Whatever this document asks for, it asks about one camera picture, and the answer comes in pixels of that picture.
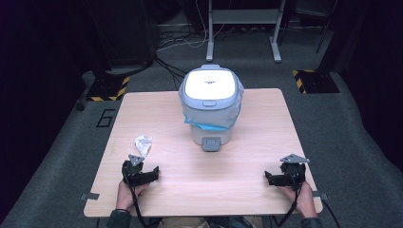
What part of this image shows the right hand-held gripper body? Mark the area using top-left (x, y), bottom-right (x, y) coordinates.
top-left (276, 153), bottom-right (311, 191)

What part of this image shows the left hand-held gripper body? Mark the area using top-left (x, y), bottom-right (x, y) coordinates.
top-left (121, 153), bottom-right (154, 188)

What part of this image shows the white paper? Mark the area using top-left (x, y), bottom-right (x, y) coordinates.
top-left (134, 135), bottom-right (153, 159)

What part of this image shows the white pedal bin grey lid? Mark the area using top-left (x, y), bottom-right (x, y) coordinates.
top-left (178, 64), bottom-right (245, 152)

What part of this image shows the person's left hand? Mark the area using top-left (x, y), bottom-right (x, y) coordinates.
top-left (115, 180), bottom-right (150, 212)

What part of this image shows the person's right hand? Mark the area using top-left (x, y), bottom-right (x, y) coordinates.
top-left (277, 180), bottom-right (318, 219)

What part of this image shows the grey table edge clip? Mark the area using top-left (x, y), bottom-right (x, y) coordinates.
top-left (311, 191), bottom-right (331, 201)
top-left (79, 192), bottom-right (101, 202)

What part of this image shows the clear blue bin liner bag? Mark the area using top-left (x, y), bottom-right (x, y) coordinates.
top-left (178, 85), bottom-right (245, 132)

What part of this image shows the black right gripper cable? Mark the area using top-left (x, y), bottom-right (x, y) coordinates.
top-left (273, 164), bottom-right (306, 228)

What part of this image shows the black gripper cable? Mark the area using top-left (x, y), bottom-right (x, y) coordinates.
top-left (122, 170), bottom-right (160, 228)
top-left (273, 164), bottom-right (306, 228)

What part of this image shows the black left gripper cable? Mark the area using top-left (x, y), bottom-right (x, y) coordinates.
top-left (122, 170), bottom-right (160, 228)

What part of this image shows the black cable by table edge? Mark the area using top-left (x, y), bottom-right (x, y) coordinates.
top-left (320, 199), bottom-right (342, 228)

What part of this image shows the black yellow striped base plate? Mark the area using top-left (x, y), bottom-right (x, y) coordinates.
top-left (86, 75), bottom-right (131, 103)
top-left (291, 68), bottom-right (340, 95)

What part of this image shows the black stand post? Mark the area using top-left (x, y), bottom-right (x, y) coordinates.
top-left (317, 0), bottom-right (353, 74)
top-left (83, 0), bottom-right (112, 84)

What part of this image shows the bundle of floor cables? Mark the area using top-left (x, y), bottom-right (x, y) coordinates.
top-left (154, 0), bottom-right (229, 91)

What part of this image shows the white metal desk frame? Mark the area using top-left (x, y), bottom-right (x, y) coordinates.
top-left (204, 0), bottom-right (287, 64)

